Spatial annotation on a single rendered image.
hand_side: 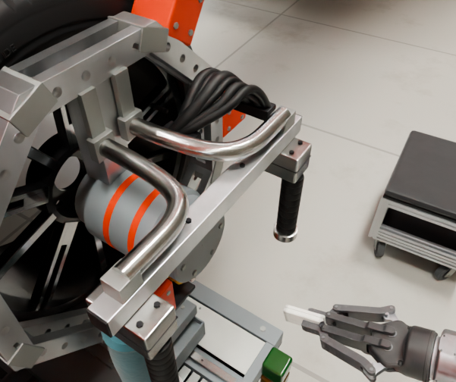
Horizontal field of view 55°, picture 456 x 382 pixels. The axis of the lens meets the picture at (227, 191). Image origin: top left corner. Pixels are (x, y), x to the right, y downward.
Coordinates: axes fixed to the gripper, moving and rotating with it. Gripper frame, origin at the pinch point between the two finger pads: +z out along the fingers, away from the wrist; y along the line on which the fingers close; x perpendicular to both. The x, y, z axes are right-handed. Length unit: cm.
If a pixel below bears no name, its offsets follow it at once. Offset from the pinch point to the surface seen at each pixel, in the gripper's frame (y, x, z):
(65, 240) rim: 10.3, -18.1, 38.5
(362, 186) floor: -114, 65, 28
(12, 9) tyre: 7, -56, 26
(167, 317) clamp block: 21.7, -26.8, 3.2
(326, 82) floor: -191, 52, 70
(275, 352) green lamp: 6.3, 2.8, 3.2
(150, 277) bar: 20.1, -30.8, 5.1
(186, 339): -9, 44, 47
